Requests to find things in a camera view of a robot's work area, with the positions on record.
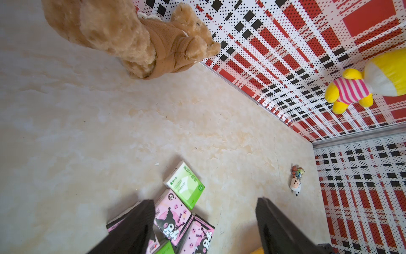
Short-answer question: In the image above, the brown teddy bear plush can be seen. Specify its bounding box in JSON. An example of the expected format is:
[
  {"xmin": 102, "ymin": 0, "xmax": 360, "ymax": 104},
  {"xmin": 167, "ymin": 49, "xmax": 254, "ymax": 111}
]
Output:
[{"xmin": 42, "ymin": 1, "xmax": 221, "ymax": 80}]

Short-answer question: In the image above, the fox figure keychain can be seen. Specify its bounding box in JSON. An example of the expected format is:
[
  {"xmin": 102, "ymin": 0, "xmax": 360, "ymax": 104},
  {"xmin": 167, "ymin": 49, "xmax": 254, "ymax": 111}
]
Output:
[{"xmin": 291, "ymin": 165, "xmax": 305, "ymax": 181}]

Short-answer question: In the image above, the yellow plastic storage tray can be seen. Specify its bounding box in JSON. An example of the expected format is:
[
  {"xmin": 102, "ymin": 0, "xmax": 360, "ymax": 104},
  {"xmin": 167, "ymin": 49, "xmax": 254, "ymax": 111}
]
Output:
[{"xmin": 250, "ymin": 247, "xmax": 264, "ymax": 254}]

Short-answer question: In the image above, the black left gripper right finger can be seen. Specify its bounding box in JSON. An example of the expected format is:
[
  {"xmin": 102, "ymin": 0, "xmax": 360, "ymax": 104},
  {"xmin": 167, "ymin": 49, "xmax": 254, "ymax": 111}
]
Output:
[{"xmin": 255, "ymin": 197, "xmax": 333, "ymax": 254}]

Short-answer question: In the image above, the white black cow plush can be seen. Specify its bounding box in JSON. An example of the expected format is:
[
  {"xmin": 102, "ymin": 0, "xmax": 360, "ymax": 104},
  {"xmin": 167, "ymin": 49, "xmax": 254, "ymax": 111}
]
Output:
[{"xmin": 290, "ymin": 177, "xmax": 301, "ymax": 196}]

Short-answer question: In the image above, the yellow frog plush striped shirt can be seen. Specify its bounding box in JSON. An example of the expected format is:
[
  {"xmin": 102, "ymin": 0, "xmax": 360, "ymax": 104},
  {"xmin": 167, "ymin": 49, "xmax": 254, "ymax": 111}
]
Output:
[{"xmin": 325, "ymin": 48, "xmax": 406, "ymax": 114}]

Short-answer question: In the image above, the pink cartoon tissue pack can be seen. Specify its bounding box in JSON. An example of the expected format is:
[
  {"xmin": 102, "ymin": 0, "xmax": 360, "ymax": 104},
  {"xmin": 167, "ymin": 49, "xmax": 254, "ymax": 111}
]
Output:
[
  {"xmin": 105, "ymin": 200, "xmax": 160, "ymax": 254},
  {"xmin": 154, "ymin": 189, "xmax": 193, "ymax": 247},
  {"xmin": 177, "ymin": 214, "xmax": 215, "ymax": 254}
]

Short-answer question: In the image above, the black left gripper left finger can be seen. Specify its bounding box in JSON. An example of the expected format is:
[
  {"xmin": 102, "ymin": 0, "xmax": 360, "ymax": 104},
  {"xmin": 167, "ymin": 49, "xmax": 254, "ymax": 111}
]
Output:
[{"xmin": 89, "ymin": 200, "xmax": 155, "ymax": 254}]

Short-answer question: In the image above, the green pocket tissue pack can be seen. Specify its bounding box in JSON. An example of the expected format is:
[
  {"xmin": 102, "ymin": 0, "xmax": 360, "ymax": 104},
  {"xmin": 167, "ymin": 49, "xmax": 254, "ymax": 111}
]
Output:
[{"xmin": 154, "ymin": 240, "xmax": 175, "ymax": 254}]

